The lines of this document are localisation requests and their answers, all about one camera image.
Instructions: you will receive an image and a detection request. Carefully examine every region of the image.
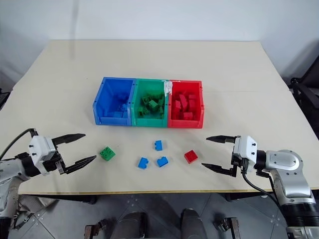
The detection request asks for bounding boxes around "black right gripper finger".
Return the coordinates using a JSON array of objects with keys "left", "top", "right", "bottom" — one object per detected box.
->
[
  {"left": 201, "top": 163, "right": 238, "bottom": 178},
  {"left": 206, "top": 135, "right": 242, "bottom": 144}
]

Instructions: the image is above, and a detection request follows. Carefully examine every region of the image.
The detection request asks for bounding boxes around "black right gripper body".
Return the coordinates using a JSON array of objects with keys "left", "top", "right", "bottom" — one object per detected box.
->
[{"left": 231, "top": 151, "right": 249, "bottom": 175}]

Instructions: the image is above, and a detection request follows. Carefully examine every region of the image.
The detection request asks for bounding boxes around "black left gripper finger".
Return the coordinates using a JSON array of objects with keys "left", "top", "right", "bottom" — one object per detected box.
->
[
  {"left": 53, "top": 133, "right": 86, "bottom": 146},
  {"left": 64, "top": 155, "right": 97, "bottom": 174}
]

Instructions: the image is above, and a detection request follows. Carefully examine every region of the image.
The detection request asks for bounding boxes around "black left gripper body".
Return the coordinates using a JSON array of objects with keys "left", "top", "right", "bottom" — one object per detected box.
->
[{"left": 42, "top": 138, "right": 68, "bottom": 176}]

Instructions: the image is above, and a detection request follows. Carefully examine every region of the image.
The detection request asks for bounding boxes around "red plastic bin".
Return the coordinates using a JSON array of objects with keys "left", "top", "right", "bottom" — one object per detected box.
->
[{"left": 167, "top": 79, "right": 206, "bottom": 129}]

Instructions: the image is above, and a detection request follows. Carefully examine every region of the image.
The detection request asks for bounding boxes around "blue plastic bin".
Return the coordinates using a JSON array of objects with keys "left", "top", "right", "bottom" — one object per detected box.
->
[{"left": 92, "top": 76, "right": 137, "bottom": 126}]

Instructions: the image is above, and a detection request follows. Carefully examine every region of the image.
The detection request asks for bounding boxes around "dark rounded shape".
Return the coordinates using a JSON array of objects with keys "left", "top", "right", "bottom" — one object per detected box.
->
[
  {"left": 180, "top": 208, "right": 208, "bottom": 239},
  {"left": 116, "top": 211, "right": 148, "bottom": 239}
]

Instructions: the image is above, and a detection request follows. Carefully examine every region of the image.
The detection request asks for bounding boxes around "green plastic bin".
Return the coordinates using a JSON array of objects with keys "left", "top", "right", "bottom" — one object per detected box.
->
[{"left": 130, "top": 78, "right": 170, "bottom": 127}]

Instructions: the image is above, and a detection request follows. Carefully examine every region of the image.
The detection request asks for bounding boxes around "black chair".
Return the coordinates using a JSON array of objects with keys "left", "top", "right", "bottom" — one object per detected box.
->
[{"left": 290, "top": 53, "right": 319, "bottom": 140}]

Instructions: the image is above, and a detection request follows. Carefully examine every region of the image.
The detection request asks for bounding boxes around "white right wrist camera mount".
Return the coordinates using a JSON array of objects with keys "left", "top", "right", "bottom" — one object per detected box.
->
[{"left": 232, "top": 135, "right": 259, "bottom": 173}]

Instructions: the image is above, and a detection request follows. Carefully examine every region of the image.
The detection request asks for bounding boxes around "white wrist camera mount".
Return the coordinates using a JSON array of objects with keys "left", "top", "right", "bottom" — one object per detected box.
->
[
  {"left": 28, "top": 135, "right": 56, "bottom": 176},
  {"left": 232, "top": 135, "right": 259, "bottom": 173}
]

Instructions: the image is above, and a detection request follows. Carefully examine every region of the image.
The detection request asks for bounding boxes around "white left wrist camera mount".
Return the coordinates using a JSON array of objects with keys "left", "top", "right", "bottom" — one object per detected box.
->
[{"left": 28, "top": 135, "right": 56, "bottom": 176}]

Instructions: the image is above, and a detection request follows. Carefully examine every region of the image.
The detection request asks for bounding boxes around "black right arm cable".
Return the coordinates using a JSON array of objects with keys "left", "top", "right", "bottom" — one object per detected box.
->
[{"left": 240, "top": 171, "right": 285, "bottom": 208}]

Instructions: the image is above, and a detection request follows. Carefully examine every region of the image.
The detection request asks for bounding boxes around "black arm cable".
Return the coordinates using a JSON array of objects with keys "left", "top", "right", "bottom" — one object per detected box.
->
[
  {"left": 240, "top": 171, "right": 285, "bottom": 208},
  {"left": 0, "top": 128, "right": 39, "bottom": 161}
]

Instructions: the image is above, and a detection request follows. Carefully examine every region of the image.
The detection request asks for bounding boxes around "black table frame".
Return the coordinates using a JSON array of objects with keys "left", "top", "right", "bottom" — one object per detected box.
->
[{"left": 42, "top": 190, "right": 274, "bottom": 205}]

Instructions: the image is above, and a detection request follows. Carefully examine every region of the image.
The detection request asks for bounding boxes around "beige webbing strap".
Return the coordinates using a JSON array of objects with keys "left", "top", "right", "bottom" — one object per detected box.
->
[{"left": 13, "top": 195, "right": 58, "bottom": 230}]

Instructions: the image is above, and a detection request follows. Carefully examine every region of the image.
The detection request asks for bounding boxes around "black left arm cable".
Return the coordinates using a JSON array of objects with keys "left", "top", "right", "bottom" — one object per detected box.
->
[{"left": 0, "top": 128, "right": 39, "bottom": 161}]

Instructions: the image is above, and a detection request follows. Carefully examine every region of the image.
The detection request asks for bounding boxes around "rusty brown metal bracket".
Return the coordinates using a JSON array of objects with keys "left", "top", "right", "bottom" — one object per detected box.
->
[
  {"left": 84, "top": 218, "right": 111, "bottom": 239},
  {"left": 215, "top": 217, "right": 240, "bottom": 239}
]

